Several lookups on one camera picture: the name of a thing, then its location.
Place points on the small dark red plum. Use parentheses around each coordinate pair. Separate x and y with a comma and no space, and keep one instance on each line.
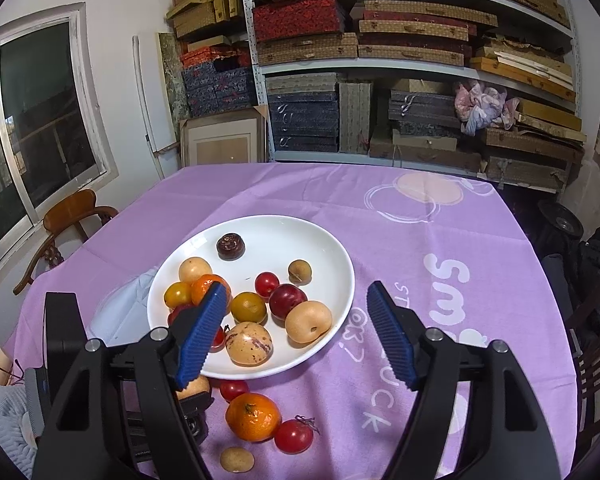
(284,298)

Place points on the grey upright patterned box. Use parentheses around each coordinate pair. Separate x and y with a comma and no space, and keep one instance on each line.
(355,102)

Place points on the small yellow round tomato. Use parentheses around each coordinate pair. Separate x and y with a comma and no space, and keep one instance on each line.
(248,307)

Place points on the elongated orange-yellow tomato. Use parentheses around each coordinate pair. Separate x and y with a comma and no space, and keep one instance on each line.
(200,384)

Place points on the dark purple passion fruit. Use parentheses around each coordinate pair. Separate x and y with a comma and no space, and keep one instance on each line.
(230,247)

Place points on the red cherry tomato behind pear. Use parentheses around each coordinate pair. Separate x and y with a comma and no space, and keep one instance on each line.
(231,389)

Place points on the metal storage shelf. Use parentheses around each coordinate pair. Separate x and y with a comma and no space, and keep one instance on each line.
(541,26)

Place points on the small mandarin with stem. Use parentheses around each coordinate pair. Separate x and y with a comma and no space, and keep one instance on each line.
(253,417)

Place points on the large orange mandarin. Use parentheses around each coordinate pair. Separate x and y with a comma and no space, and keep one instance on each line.
(200,287)

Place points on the pink crumpled cloth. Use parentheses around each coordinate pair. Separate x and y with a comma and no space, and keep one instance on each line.
(479,107)

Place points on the red fabric box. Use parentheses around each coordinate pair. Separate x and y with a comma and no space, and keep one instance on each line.
(295,18)

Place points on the dark wooden chair right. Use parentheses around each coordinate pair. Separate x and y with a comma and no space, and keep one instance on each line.
(583,329)

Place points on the wooden chair left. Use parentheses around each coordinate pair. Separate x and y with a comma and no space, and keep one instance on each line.
(66,215)

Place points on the red tomato with stem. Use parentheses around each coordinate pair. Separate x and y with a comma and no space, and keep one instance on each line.
(218,341)

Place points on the small tan longan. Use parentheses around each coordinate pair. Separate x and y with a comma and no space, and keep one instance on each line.
(236,460)
(300,272)

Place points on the striped pepino melon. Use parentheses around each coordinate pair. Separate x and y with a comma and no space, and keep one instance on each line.
(248,344)

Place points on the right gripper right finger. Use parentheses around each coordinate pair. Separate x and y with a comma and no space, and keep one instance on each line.
(506,435)

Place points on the pale yellow round fruit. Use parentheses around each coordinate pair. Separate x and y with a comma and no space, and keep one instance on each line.
(192,269)

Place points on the framed picture in cardboard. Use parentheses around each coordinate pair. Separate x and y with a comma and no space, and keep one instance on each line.
(228,138)

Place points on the yellow-orange round citrus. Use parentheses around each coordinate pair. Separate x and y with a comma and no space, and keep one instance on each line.
(177,294)

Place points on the large dark red plum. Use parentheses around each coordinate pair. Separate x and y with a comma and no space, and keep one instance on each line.
(177,313)

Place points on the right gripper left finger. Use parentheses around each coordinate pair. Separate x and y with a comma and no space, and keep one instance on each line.
(131,469)

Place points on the white oval plate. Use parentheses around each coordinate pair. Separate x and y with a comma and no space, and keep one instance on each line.
(272,244)

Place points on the small red cherry tomato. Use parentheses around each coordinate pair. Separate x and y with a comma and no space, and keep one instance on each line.
(265,284)

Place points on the red cherry tomato behind mandarin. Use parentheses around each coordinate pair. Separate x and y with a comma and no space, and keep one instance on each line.
(295,436)

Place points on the window with white frame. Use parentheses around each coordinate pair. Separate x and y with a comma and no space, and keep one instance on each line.
(52,136)

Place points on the beige round pear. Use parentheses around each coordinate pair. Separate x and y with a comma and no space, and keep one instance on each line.
(308,321)

